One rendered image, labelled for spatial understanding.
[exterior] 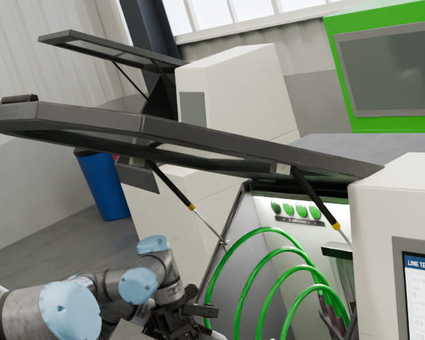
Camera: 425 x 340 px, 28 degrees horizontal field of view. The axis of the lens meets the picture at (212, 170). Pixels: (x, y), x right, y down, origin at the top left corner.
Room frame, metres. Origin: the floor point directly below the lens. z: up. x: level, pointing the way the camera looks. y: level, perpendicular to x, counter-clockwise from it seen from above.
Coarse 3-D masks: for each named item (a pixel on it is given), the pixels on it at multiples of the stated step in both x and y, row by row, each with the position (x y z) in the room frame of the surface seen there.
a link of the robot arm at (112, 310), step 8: (104, 304) 1.98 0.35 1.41; (112, 304) 1.98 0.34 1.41; (120, 304) 1.99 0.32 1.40; (128, 304) 1.99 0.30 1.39; (104, 312) 1.99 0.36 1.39; (112, 312) 1.99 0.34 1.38; (120, 312) 1.99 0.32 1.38; (128, 312) 1.99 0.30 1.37; (112, 320) 1.99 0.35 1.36; (128, 320) 2.00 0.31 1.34
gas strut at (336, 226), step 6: (294, 168) 1.84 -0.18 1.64; (294, 174) 1.84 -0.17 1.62; (300, 174) 1.85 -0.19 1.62; (300, 180) 1.85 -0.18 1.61; (306, 186) 1.86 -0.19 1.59; (306, 192) 1.86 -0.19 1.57; (312, 192) 1.86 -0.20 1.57; (312, 198) 1.87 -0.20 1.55; (318, 198) 1.87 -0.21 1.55; (318, 204) 1.87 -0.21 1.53; (324, 204) 1.88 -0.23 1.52; (324, 210) 1.88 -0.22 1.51; (324, 216) 1.89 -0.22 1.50; (330, 216) 1.88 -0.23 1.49; (330, 222) 1.89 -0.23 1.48; (336, 222) 1.89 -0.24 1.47; (336, 228) 1.89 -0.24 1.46; (342, 234) 1.91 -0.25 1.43; (348, 240) 1.91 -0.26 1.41
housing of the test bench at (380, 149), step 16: (288, 144) 2.68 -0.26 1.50; (304, 144) 2.62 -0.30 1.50; (320, 144) 2.55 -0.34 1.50; (336, 144) 2.50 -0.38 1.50; (352, 144) 2.44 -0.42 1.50; (368, 144) 2.38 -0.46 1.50; (384, 144) 2.33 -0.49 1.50; (400, 144) 2.28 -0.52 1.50; (416, 144) 2.23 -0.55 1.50; (368, 160) 2.22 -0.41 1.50; (384, 160) 2.18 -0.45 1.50
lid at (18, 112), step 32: (32, 96) 1.82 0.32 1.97; (0, 128) 2.04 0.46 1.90; (32, 128) 1.89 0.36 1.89; (64, 128) 1.76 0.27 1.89; (96, 128) 1.65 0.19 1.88; (128, 128) 1.63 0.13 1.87; (160, 128) 1.65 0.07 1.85; (192, 128) 1.68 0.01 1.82; (160, 160) 2.38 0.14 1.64; (192, 160) 2.40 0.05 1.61; (224, 160) 2.21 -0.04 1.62; (256, 160) 1.83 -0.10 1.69; (288, 160) 1.79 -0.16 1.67; (320, 160) 1.84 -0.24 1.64; (352, 160) 1.89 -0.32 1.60
